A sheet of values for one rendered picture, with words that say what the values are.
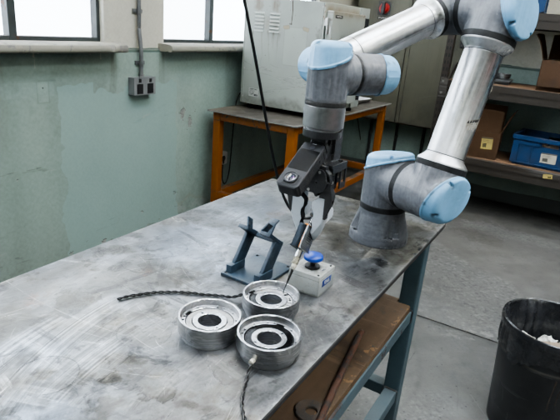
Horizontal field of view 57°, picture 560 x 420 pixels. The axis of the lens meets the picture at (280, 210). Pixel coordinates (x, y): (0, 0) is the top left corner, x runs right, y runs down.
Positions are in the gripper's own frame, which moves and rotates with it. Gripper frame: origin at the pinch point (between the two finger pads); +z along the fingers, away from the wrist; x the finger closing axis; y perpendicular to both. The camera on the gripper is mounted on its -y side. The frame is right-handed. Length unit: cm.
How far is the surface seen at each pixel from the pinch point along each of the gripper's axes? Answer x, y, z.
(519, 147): 12, 335, 36
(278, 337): -7.4, -18.9, 10.8
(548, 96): 0, 324, -4
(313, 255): -0.6, 3.1, 5.7
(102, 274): 34.3, -20.9, 13.1
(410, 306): -7, 56, 39
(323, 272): -3.3, 3.0, 8.6
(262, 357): -8.7, -25.6, 10.3
